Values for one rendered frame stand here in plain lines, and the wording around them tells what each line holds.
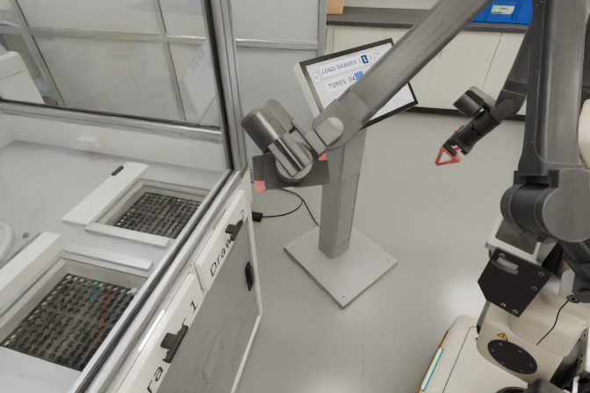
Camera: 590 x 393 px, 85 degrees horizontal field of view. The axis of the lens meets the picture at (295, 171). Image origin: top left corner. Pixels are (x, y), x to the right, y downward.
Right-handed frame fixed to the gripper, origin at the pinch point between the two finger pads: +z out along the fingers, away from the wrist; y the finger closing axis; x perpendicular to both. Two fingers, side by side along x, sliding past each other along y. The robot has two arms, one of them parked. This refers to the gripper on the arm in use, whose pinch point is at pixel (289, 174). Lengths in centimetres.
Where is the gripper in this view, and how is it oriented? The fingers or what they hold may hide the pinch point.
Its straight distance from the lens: 67.3
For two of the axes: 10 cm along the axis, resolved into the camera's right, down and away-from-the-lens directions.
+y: -9.9, 1.1, -0.7
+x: 1.1, 9.9, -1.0
